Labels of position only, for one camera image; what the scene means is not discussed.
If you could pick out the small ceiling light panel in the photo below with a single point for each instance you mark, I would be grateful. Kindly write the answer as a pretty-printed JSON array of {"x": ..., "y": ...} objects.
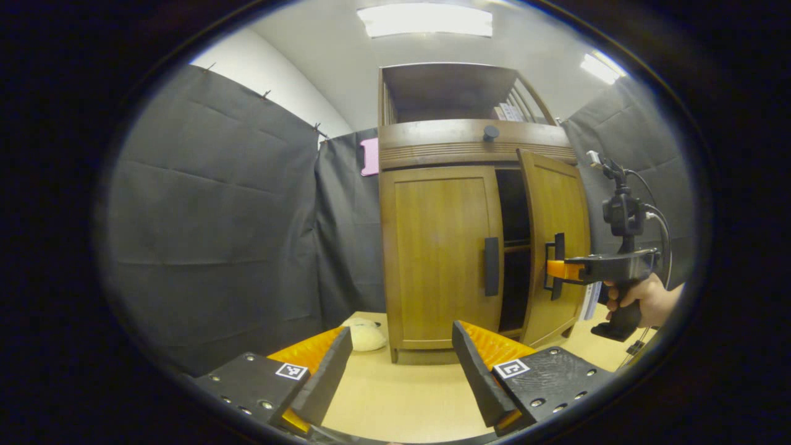
[{"x": 600, "y": 67}]

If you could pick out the wooden drawer with black knob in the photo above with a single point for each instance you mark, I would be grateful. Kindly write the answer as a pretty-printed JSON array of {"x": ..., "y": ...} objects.
[{"x": 432, "y": 142}]

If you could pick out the thin grey book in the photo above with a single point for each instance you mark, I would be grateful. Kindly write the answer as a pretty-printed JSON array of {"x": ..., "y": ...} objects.
[{"x": 518, "y": 112}]

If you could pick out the black backdrop cloth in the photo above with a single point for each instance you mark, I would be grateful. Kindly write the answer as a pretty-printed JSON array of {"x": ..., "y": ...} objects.
[{"x": 216, "y": 235}]

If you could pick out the wooden cabinet door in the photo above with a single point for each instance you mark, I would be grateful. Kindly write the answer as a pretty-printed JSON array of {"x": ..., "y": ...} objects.
[
  {"x": 556, "y": 204},
  {"x": 439, "y": 247}
]

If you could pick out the wooden shoe cabinet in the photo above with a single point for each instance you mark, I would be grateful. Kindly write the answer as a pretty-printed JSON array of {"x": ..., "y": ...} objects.
[{"x": 445, "y": 93}]

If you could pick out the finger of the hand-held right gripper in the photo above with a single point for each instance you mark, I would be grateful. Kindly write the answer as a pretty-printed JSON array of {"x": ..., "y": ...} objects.
[{"x": 559, "y": 270}]

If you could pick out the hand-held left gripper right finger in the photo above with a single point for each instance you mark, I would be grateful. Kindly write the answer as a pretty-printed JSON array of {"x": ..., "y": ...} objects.
[{"x": 476, "y": 377}]

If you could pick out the wooden inner cabinet shelf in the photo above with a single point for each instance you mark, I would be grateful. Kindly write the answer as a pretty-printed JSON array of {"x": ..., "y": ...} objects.
[{"x": 516, "y": 246}]

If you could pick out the cream plush toy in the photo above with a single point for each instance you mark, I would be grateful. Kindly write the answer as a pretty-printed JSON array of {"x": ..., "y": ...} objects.
[{"x": 366, "y": 335}]

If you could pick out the pale grey book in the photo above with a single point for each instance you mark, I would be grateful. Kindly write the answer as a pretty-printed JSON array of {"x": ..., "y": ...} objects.
[{"x": 591, "y": 301}]

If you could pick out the thin white book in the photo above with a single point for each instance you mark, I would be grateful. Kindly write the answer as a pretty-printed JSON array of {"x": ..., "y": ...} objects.
[{"x": 507, "y": 112}]

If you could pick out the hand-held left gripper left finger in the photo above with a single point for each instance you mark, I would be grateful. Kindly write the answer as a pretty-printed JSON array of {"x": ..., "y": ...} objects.
[{"x": 330, "y": 377}]

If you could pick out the large ceiling light panel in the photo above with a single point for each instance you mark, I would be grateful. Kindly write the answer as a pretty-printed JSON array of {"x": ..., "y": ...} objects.
[{"x": 426, "y": 20}]

